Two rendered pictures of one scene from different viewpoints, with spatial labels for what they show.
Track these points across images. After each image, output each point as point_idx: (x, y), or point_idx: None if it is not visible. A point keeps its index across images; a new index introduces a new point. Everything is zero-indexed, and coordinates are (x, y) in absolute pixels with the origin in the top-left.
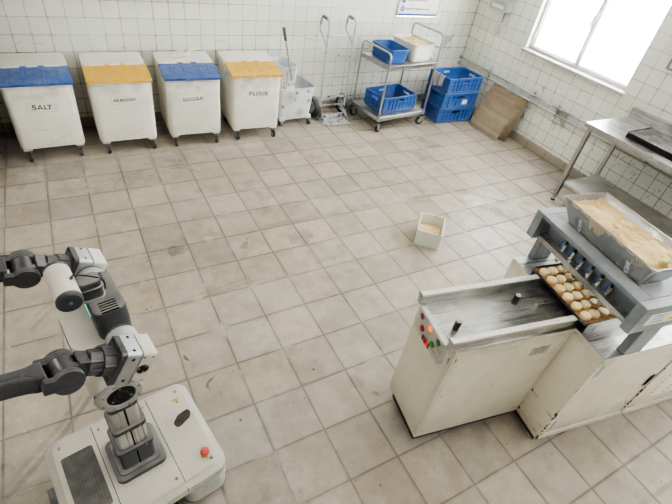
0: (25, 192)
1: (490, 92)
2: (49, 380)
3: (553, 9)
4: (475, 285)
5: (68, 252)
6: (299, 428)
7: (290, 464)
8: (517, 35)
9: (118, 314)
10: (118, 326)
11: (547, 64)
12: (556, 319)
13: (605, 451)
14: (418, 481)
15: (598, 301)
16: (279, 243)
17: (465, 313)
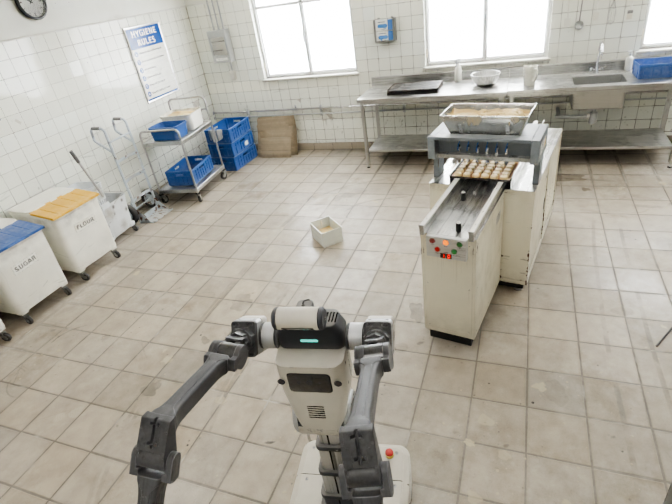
0: None
1: (260, 125)
2: (385, 357)
3: (267, 42)
4: (438, 203)
5: (237, 325)
6: (406, 403)
7: (429, 425)
8: (252, 73)
9: (340, 317)
10: (348, 325)
11: (290, 82)
12: (495, 188)
13: (555, 265)
14: (503, 361)
15: (505, 163)
16: (231, 317)
17: (451, 221)
